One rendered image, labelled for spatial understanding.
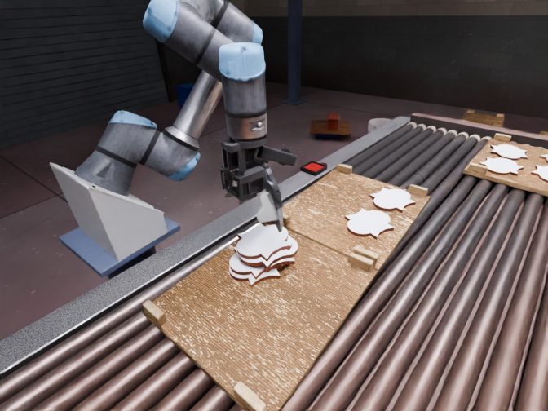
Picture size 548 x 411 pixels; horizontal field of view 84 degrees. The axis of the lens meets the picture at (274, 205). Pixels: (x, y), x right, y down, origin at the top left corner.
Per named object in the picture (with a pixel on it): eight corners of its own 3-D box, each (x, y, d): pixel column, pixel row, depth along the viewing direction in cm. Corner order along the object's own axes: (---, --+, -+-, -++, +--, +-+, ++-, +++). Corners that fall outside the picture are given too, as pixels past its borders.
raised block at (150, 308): (143, 312, 65) (140, 303, 63) (152, 306, 66) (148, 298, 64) (160, 327, 61) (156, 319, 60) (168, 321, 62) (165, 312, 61)
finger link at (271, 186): (268, 212, 65) (252, 174, 64) (275, 209, 66) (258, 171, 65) (280, 209, 61) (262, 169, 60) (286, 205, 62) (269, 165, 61)
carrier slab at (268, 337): (143, 314, 66) (140, 309, 65) (265, 223, 92) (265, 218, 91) (267, 432, 47) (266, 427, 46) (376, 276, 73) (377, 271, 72)
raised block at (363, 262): (346, 262, 75) (347, 254, 73) (350, 258, 76) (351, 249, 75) (369, 273, 72) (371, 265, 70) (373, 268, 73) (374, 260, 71)
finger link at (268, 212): (262, 241, 63) (244, 200, 62) (284, 229, 66) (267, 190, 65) (270, 240, 60) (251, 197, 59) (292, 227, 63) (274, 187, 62)
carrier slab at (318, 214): (267, 222, 93) (267, 217, 92) (335, 171, 119) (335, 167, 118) (377, 274, 74) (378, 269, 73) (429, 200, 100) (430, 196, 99)
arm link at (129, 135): (98, 146, 93) (118, 107, 94) (141, 166, 99) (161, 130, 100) (94, 143, 82) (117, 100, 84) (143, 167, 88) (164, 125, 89)
